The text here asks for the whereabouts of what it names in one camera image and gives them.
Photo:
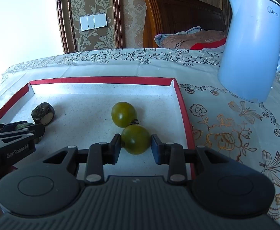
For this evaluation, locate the pink patterned pillow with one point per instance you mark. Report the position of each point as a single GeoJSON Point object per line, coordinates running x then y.
{"type": "Point", "coordinates": [193, 39]}

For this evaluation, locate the brown wooden wall trim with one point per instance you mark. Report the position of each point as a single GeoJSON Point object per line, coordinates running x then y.
{"type": "Point", "coordinates": [74, 40]}

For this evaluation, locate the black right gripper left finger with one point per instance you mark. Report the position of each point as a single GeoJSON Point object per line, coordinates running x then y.
{"type": "Point", "coordinates": [100, 154]}

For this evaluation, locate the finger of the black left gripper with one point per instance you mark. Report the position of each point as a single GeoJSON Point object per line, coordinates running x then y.
{"type": "Point", "coordinates": [11, 126]}

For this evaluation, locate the floral embroidered tablecloth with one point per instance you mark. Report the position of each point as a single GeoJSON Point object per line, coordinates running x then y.
{"type": "Point", "coordinates": [245, 131]}

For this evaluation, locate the green tomato with stem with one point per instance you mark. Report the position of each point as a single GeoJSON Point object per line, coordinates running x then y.
{"type": "Point", "coordinates": [124, 114]}

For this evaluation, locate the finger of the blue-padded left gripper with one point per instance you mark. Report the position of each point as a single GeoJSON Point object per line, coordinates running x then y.
{"type": "Point", "coordinates": [34, 131]}

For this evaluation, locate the short dark sugarcane piece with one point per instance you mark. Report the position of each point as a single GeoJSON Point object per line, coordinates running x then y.
{"type": "Point", "coordinates": [43, 114]}

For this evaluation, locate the light blue electric kettle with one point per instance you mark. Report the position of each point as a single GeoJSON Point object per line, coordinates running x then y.
{"type": "Point", "coordinates": [251, 57]}

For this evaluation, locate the green cucumber chunk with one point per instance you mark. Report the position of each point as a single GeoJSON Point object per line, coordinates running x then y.
{"type": "Point", "coordinates": [26, 125]}

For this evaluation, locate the white wall switch panel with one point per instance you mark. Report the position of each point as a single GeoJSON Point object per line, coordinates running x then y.
{"type": "Point", "coordinates": [93, 22]}

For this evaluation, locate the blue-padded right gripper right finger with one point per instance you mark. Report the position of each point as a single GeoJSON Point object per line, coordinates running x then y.
{"type": "Point", "coordinates": [171, 154]}

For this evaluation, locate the brown wooden headboard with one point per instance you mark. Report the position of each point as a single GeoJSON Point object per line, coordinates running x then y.
{"type": "Point", "coordinates": [172, 16]}

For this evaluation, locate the red shallow cardboard tray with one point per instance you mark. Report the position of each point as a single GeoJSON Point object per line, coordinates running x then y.
{"type": "Point", "coordinates": [83, 110]}

